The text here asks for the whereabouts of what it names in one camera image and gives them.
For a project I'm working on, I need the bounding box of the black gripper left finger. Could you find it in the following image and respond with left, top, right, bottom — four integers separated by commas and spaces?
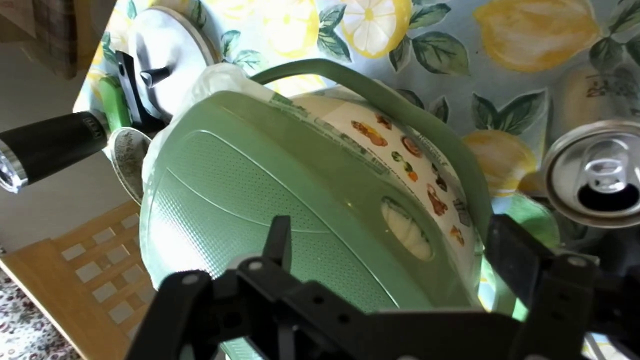
124, 214, 316, 360

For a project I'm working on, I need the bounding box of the black pepper grinder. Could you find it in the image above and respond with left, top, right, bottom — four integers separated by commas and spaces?
0, 112, 109, 194

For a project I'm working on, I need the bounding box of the right wooden chair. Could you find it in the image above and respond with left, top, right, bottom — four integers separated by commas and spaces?
2, 202, 155, 360

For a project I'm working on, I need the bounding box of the aluminium drink can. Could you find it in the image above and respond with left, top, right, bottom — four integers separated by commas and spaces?
542, 120, 640, 229

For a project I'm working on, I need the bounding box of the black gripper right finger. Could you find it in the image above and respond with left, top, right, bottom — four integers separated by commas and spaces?
485, 214, 640, 360

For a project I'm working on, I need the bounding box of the lemon print tablecloth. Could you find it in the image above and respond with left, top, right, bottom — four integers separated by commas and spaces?
71, 0, 640, 360

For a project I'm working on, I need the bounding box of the green compost bin with lid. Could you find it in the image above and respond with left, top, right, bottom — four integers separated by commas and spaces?
140, 60, 490, 311

